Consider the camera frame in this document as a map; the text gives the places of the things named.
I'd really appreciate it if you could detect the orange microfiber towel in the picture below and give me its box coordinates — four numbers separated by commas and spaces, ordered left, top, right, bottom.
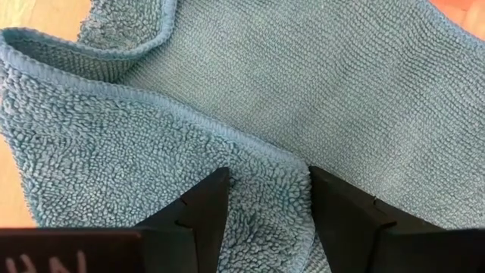
427, 0, 485, 24

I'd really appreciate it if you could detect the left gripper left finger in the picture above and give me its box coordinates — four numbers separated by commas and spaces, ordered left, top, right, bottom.
0, 167, 231, 273

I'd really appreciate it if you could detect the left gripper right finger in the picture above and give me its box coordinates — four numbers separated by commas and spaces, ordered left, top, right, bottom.
308, 165, 485, 273

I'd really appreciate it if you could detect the blue microfiber towel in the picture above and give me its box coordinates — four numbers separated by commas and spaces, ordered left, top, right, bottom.
0, 0, 485, 273

